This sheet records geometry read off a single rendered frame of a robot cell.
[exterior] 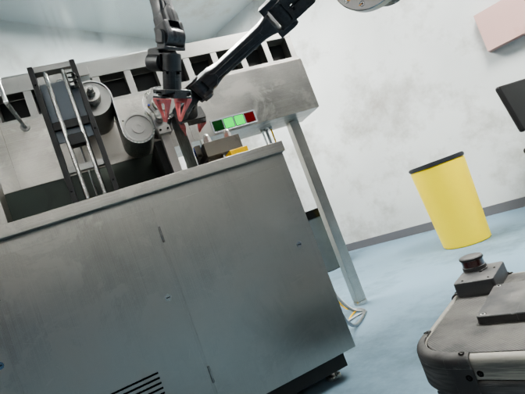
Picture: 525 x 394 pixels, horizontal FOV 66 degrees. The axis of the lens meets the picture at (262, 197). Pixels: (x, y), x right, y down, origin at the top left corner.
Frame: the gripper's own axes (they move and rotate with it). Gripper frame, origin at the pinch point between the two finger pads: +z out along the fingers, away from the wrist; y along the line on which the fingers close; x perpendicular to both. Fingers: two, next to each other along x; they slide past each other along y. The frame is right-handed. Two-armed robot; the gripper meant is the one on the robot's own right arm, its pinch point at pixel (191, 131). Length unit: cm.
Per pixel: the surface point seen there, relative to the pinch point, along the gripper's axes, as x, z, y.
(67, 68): 26.7, -19.8, -37.3
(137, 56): 69, 8, -5
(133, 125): 13.0, 1.6, -20.1
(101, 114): 20.2, -1.3, -30.6
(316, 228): 39, 194, 120
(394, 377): -108, 27, 33
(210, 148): -3.9, 7.7, 6.1
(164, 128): 4.4, -0.9, -9.8
